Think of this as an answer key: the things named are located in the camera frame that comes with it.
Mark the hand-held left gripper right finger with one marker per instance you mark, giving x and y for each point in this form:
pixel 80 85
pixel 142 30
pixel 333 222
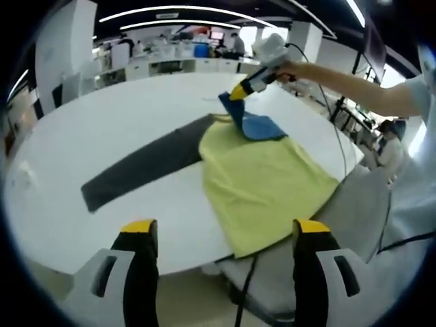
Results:
pixel 330 293

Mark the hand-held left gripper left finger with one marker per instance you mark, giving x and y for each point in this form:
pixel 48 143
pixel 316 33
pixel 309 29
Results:
pixel 102 293

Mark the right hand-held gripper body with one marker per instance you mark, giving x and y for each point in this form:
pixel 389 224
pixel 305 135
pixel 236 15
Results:
pixel 270 49

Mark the yellow garment with blue sleeve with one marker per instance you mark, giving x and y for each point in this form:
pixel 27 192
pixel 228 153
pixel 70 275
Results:
pixel 259 184

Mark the person's right hand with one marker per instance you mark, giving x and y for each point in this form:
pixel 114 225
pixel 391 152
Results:
pixel 293 71

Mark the white square pillar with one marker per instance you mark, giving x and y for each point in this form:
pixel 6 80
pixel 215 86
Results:
pixel 306 37
pixel 61 51

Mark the blue bin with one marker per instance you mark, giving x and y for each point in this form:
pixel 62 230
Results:
pixel 201 50

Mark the black tripod stand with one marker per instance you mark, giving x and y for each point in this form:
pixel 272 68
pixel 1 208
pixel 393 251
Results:
pixel 357 63

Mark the grey mesh chair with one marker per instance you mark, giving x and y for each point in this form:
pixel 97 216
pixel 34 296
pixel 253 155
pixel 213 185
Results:
pixel 357 204

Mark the white office desk row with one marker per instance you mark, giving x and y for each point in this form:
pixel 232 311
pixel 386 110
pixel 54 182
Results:
pixel 143 69

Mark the dark hanging panel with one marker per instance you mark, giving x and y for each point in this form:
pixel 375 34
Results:
pixel 374 44

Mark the long ceiling light strip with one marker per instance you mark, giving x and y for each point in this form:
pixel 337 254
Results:
pixel 136 11
pixel 153 23

